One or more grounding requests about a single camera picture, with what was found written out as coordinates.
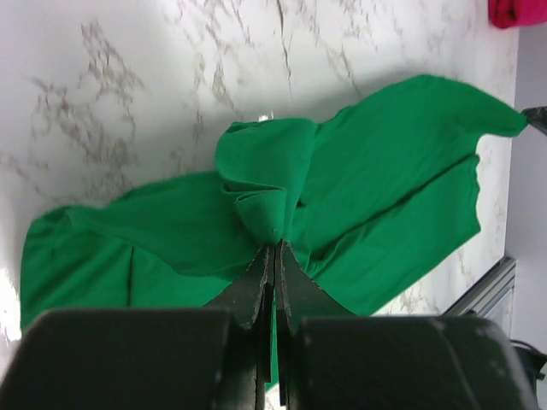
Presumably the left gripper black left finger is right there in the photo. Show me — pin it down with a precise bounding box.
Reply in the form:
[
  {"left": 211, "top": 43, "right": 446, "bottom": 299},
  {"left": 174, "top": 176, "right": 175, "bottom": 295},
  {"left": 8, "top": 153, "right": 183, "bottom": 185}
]
[{"left": 1, "top": 246, "right": 274, "bottom": 409}]

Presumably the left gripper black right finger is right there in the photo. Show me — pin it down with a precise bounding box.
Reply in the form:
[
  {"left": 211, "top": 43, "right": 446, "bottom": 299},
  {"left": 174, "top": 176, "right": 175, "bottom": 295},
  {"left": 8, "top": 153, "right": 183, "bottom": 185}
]
[{"left": 275, "top": 242, "right": 538, "bottom": 409}]

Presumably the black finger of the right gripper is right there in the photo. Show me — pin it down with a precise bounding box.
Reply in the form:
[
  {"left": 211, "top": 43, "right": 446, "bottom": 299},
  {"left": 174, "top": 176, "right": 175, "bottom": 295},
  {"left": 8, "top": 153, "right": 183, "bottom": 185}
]
[{"left": 521, "top": 106, "right": 547, "bottom": 136}]

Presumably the green t shirt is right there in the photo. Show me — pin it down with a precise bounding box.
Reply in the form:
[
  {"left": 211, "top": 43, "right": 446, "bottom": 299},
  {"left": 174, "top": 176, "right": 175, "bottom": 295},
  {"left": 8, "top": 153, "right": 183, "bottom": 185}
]
[{"left": 19, "top": 74, "right": 531, "bottom": 394}]

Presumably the folded red t shirt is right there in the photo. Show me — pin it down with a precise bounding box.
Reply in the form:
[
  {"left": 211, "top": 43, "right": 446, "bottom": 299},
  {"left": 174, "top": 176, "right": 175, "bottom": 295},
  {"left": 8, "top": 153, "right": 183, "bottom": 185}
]
[{"left": 488, "top": 0, "right": 547, "bottom": 29}]

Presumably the aluminium frame rail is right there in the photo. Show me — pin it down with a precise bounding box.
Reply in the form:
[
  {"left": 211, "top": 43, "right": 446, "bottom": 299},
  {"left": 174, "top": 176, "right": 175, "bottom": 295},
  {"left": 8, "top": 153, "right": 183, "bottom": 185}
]
[{"left": 443, "top": 256, "right": 516, "bottom": 317}]

